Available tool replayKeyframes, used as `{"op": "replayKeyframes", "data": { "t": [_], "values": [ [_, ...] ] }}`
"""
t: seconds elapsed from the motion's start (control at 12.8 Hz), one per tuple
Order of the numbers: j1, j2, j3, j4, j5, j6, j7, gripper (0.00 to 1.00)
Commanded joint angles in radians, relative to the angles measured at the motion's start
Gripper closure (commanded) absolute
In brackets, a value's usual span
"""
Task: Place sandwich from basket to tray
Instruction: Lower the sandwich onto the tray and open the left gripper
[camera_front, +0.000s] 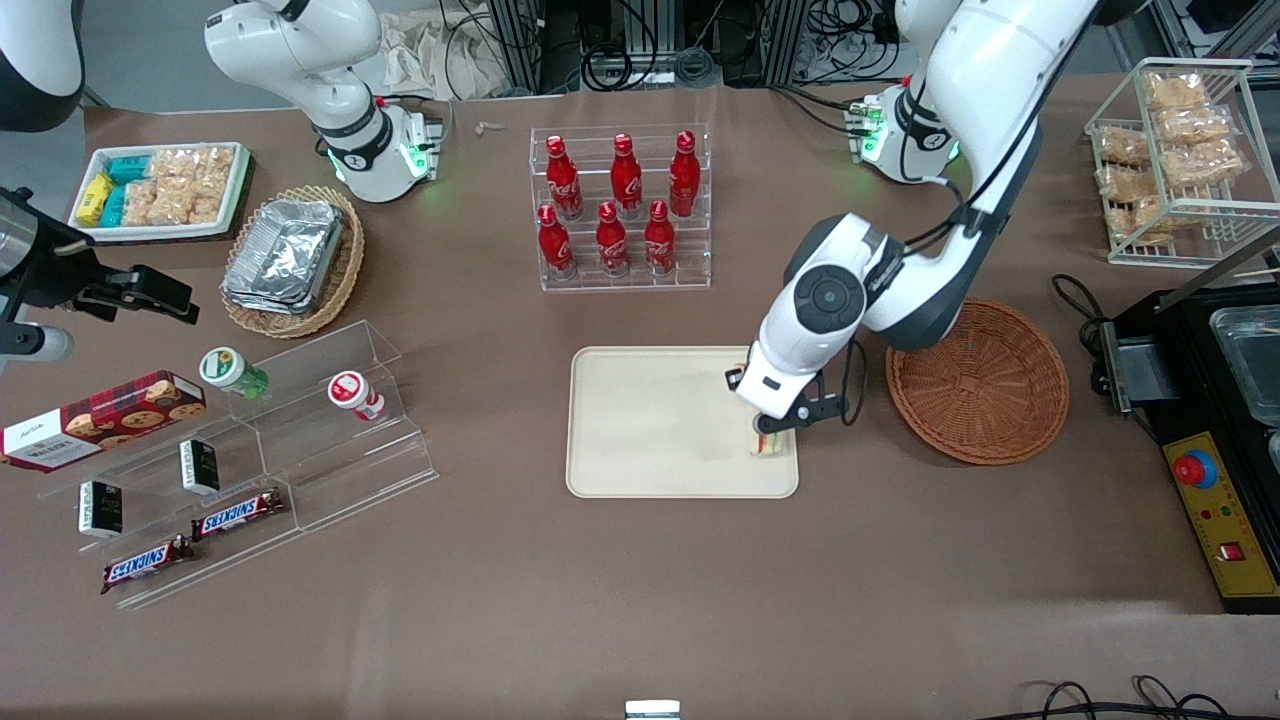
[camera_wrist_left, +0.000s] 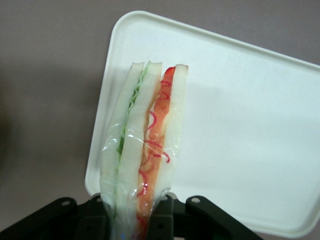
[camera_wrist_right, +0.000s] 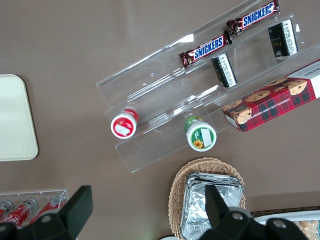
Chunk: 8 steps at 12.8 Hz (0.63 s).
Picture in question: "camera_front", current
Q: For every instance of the yellow snack packet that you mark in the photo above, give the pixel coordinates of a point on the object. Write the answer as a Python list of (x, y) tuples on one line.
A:
[(93, 198)]

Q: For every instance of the red tartan cookie box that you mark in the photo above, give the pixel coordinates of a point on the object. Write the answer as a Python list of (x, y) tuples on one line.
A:
[(100, 420)]

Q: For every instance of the round brown wicker basket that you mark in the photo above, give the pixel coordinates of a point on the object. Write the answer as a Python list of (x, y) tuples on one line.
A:
[(985, 390)]

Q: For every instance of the small white scrap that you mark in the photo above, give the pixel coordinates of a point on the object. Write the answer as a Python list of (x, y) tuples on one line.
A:
[(490, 127)]

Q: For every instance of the clear acrylic stepped display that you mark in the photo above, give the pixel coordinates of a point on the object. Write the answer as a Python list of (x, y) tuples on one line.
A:
[(340, 470)]

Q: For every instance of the stainless steel pan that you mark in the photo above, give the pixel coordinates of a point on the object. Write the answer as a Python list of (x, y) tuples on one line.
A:
[(1250, 360)]

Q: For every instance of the black appliance with grey panel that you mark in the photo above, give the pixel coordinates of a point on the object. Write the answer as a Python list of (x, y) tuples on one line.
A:
[(1185, 360)]

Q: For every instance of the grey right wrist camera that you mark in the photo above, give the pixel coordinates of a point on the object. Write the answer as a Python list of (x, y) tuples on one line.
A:
[(35, 343)]

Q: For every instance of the small black box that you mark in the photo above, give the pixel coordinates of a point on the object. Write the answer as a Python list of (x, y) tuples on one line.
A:
[(100, 508), (200, 466)]

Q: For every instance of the clear rice cracker bag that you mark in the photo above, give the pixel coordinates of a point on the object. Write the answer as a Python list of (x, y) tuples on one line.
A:
[(210, 198), (140, 203), (195, 162), (170, 205)]

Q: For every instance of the red capped drink bottle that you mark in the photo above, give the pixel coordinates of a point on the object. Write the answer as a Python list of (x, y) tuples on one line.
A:
[(352, 393)]

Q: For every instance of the stack of foil trays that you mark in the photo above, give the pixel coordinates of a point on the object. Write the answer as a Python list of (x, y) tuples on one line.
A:
[(285, 255)]

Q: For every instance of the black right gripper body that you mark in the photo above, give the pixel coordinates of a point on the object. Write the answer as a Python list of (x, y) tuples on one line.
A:
[(62, 277)]

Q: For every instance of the small red switch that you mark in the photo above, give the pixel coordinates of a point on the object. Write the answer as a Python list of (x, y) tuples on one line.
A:
[(1233, 551)]

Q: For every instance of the white snack tray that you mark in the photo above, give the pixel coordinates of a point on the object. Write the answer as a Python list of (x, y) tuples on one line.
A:
[(232, 205)]

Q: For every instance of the green capped drink bottle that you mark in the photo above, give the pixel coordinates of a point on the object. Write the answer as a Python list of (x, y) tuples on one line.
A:
[(228, 370)]

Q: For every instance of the brown Snickers bar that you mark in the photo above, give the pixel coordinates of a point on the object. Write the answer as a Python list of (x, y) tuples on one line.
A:
[(145, 563), (238, 513)]

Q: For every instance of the teal snack packet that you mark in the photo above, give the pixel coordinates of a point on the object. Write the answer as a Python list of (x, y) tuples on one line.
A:
[(128, 169), (113, 207)]

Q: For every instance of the clear acrylic bottle rack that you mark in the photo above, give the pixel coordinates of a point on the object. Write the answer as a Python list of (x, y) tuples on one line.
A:
[(690, 270)]

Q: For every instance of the beige rectangular tray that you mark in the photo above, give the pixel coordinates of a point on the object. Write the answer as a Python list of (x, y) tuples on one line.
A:
[(660, 421)]

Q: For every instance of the red emergency stop button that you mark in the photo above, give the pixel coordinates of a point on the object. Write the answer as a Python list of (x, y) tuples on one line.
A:
[(1194, 469)]

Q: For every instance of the black yellow control box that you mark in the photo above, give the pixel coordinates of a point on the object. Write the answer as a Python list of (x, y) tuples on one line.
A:
[(1215, 520)]

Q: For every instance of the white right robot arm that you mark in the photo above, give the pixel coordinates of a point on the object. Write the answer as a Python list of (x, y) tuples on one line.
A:
[(300, 50)]

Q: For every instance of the fried snack bag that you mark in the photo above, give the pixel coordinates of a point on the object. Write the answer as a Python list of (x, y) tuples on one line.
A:
[(1205, 163), (1140, 225), (1192, 125), (1175, 90), (1125, 183), (1122, 147)]

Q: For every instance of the grey metal bar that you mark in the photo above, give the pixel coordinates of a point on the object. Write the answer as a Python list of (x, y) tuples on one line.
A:
[(1220, 272)]

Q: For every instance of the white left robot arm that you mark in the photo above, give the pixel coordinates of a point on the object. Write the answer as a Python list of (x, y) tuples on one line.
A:
[(1000, 80)]

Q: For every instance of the oval light wicker basket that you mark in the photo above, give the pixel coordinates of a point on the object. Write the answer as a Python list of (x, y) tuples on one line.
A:
[(345, 280)]

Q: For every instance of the beige crumpled cloth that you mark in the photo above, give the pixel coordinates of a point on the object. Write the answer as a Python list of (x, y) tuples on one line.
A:
[(430, 50)]

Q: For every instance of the red cola bottle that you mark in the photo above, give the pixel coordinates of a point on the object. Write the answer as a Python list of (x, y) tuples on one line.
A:
[(626, 176), (553, 243), (611, 241), (562, 180), (684, 174), (659, 238)]

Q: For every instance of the triangular sandwich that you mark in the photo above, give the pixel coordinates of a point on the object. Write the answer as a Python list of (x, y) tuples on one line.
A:
[(770, 448)]

